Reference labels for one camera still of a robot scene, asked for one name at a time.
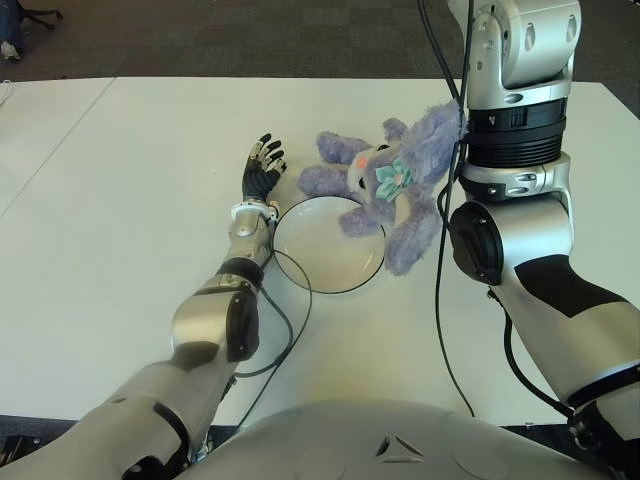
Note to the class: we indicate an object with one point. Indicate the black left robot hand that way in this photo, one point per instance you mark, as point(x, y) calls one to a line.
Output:
point(257, 180)

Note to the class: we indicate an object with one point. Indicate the purple plush bunny doll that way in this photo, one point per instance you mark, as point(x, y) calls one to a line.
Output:
point(425, 150)

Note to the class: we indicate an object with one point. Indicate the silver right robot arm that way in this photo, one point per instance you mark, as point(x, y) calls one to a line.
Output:
point(530, 240)

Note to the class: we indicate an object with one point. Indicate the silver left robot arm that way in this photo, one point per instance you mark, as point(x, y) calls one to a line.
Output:
point(200, 320)

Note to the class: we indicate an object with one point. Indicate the white plate black rim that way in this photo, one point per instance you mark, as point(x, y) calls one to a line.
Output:
point(325, 250)

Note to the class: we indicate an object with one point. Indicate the black office chair base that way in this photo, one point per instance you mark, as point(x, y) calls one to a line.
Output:
point(45, 15)

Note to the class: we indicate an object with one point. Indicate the person leg with white sneaker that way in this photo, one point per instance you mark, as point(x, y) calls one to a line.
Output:
point(11, 25)

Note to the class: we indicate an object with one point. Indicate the silver robot torso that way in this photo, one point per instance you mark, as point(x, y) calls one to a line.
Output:
point(390, 445)

